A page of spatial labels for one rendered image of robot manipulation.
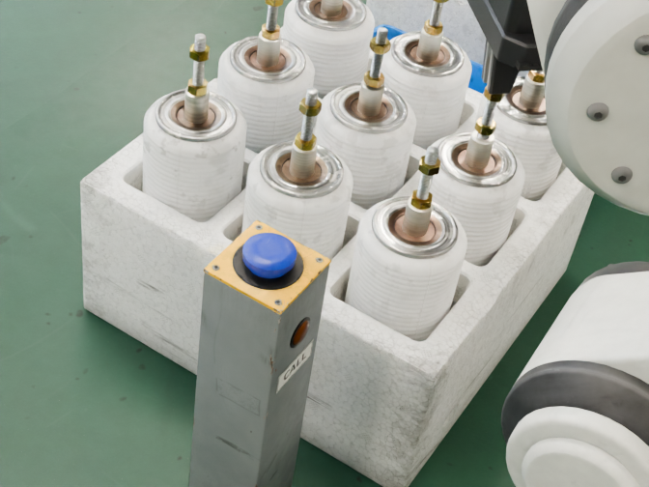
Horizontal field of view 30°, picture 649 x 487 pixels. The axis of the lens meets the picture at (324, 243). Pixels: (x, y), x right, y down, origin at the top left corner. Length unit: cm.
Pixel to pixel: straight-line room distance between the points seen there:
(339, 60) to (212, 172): 23
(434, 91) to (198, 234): 29
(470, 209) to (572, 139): 82
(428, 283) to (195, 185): 24
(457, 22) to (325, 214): 51
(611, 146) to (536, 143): 91
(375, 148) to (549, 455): 43
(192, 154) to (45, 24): 63
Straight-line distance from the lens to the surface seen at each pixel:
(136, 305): 123
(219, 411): 100
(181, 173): 112
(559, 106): 29
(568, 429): 80
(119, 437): 119
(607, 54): 28
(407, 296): 104
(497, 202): 111
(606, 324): 84
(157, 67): 162
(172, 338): 122
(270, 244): 90
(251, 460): 102
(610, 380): 80
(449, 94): 124
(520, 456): 84
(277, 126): 121
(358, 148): 114
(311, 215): 106
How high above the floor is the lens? 96
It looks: 44 degrees down
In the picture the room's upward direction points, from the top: 9 degrees clockwise
